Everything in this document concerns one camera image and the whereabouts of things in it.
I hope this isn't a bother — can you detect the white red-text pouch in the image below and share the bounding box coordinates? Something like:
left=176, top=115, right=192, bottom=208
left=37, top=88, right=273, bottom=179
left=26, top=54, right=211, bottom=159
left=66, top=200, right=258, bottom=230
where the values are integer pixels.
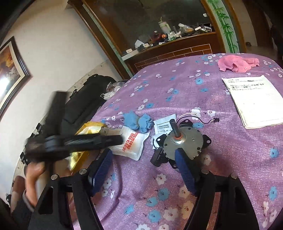
left=100, top=126, right=150, bottom=161

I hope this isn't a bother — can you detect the blue knitted sock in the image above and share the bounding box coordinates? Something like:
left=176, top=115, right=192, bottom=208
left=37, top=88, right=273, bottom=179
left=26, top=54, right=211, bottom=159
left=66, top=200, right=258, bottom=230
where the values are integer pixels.
left=123, top=111, right=153, bottom=133

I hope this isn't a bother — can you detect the person's left hand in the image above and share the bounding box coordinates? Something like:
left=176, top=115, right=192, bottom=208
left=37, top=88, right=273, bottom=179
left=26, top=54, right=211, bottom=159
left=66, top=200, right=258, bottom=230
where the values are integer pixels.
left=10, top=162, right=45, bottom=213

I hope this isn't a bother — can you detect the yellow taped foam tray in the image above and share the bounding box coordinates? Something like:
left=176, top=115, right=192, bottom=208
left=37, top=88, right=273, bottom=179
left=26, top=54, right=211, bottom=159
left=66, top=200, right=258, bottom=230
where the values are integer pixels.
left=69, top=121, right=106, bottom=174

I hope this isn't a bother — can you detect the black leather sofa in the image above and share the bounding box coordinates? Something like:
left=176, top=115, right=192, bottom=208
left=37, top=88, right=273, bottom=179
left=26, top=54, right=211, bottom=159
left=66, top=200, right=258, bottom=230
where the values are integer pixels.
left=39, top=74, right=118, bottom=138

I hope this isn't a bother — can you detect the purple floral tablecloth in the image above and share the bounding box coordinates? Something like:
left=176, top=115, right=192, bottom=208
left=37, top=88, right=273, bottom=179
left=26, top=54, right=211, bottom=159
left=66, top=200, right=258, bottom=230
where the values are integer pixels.
left=79, top=53, right=282, bottom=229

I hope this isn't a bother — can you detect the white label sheet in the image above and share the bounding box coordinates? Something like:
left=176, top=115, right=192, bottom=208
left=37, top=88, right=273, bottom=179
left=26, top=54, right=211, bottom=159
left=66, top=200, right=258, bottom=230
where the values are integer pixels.
left=154, top=114, right=176, bottom=135

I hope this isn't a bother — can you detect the framed painting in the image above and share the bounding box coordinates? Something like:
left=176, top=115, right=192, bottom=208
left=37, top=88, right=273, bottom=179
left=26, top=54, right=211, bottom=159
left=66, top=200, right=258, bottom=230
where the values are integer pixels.
left=1, top=37, right=31, bottom=117

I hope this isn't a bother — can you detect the clear plastic bag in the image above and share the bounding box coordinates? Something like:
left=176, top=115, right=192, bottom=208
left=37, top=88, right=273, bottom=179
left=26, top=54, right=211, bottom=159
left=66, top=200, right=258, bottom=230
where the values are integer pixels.
left=100, top=80, right=127, bottom=101

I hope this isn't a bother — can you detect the white paper manual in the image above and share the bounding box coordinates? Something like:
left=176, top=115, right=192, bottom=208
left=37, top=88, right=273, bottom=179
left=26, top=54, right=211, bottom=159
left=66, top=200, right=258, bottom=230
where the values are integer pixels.
left=222, top=75, right=282, bottom=129

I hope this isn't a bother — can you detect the pink cloth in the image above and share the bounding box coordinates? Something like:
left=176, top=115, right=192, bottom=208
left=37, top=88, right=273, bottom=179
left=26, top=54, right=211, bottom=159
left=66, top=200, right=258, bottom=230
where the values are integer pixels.
left=217, top=55, right=259, bottom=73

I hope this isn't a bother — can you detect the wooden cabinet with clutter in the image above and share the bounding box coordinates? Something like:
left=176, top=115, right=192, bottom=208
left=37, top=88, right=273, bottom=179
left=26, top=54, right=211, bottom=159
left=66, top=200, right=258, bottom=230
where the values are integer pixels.
left=69, top=1, right=246, bottom=79

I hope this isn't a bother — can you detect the white tumbler cup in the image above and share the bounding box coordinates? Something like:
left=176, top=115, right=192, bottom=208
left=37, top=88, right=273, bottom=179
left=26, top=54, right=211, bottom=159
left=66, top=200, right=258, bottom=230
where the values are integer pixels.
left=158, top=17, right=172, bottom=34

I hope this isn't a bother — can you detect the electric motor with cable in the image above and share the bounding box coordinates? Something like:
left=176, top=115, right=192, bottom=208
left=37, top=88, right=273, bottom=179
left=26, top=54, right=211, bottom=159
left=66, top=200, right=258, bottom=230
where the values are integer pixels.
left=150, top=113, right=220, bottom=169

